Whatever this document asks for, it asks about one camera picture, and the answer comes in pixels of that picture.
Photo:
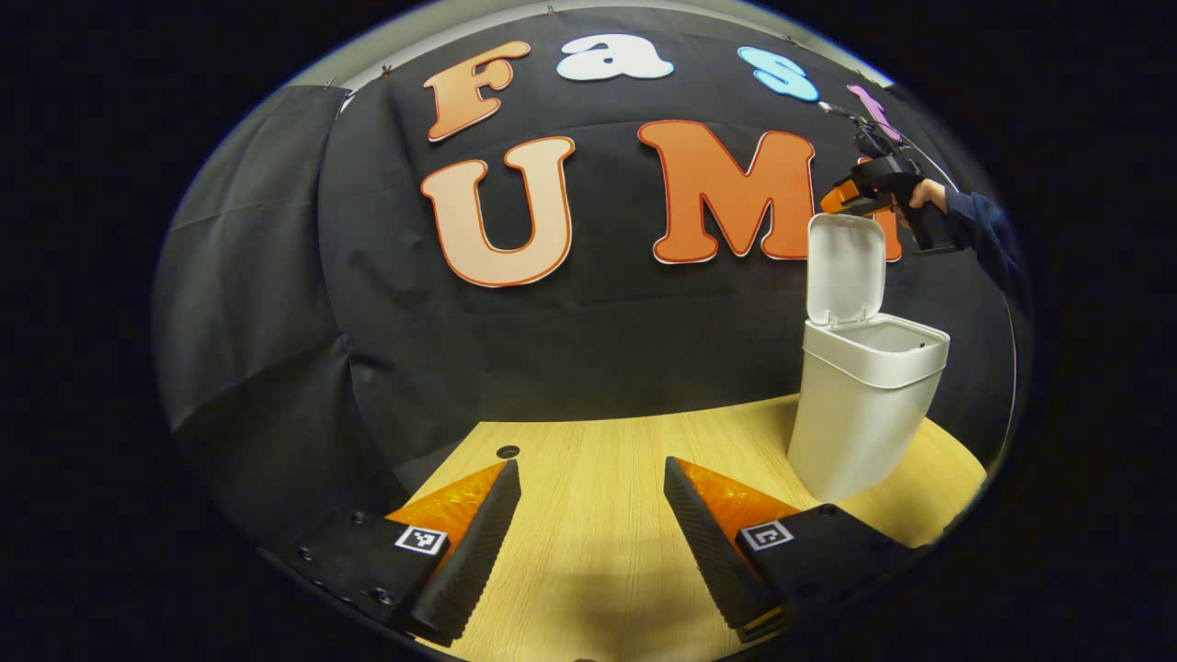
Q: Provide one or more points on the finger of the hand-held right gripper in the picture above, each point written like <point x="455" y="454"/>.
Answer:
<point x="841" y="199"/>

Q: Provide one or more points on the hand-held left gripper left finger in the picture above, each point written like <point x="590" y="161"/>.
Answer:
<point x="469" y="561"/>

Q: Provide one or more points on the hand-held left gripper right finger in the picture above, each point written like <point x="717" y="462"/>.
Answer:
<point x="713" y="552"/>

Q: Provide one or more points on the white desktop garbage bin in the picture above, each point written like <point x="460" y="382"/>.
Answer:
<point x="855" y="423"/>

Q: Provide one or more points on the wooden desktop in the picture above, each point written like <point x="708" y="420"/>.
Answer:
<point x="598" y="487"/>

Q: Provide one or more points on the black backdrop cloth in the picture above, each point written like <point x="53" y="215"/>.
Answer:
<point x="598" y="340"/>

